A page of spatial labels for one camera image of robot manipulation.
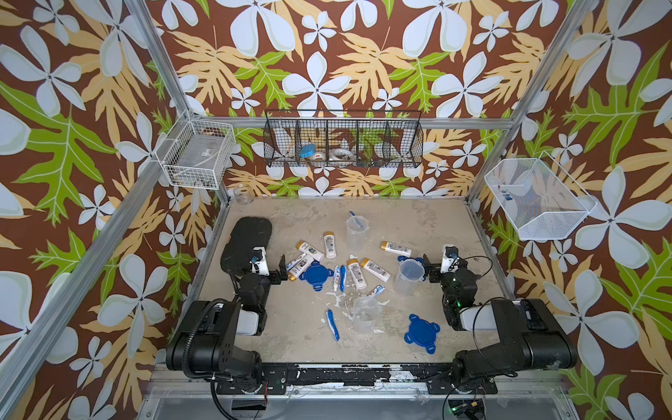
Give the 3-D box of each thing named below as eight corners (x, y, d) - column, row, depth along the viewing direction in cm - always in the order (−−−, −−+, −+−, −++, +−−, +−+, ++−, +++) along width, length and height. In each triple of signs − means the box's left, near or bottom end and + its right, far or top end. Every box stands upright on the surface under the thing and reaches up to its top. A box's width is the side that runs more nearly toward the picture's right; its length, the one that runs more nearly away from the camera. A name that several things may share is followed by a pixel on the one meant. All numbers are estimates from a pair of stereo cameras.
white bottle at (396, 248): (379, 248, 106) (380, 244, 103) (380, 244, 107) (381, 239, 105) (410, 258, 103) (411, 254, 100) (411, 253, 104) (412, 249, 102)
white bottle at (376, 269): (358, 265, 100) (359, 263, 98) (364, 258, 102) (364, 255, 100) (387, 283, 95) (388, 281, 93) (392, 275, 97) (393, 272, 95)
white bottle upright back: (325, 258, 102) (325, 255, 100) (323, 234, 109) (323, 231, 108) (337, 257, 102) (337, 254, 100) (334, 234, 110) (334, 230, 108)
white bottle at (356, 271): (357, 290, 93) (357, 287, 92) (345, 258, 102) (345, 255, 100) (367, 287, 94) (368, 285, 93) (355, 256, 103) (355, 253, 101)
